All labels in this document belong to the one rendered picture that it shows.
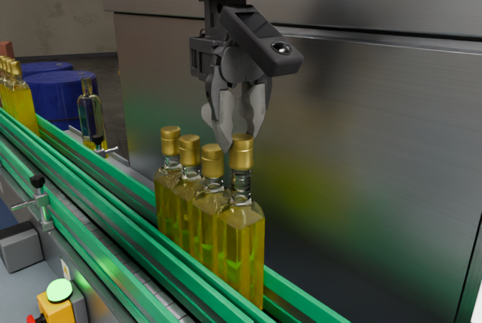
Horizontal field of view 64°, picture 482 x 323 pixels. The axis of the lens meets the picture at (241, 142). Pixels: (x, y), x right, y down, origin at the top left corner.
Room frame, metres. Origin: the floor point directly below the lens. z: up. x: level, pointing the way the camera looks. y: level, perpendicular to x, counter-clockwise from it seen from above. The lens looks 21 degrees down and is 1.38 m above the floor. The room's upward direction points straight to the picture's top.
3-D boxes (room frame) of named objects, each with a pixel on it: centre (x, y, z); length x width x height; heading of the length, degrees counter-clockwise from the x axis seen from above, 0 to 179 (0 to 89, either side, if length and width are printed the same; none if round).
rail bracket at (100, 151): (1.02, 0.38, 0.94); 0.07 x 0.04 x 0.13; 133
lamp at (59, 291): (0.60, 0.35, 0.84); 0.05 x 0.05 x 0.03
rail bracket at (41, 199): (0.74, 0.46, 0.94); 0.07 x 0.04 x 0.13; 133
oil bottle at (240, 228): (0.50, 0.00, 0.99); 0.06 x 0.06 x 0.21; 42
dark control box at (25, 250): (0.80, 0.55, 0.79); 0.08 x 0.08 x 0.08; 43
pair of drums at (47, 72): (3.16, 1.56, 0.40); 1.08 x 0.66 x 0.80; 26
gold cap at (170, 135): (0.63, 0.12, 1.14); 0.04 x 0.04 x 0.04
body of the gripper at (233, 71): (0.53, 0.02, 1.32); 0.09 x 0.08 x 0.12; 36
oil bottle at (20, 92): (1.33, 0.77, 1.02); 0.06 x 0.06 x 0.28; 43
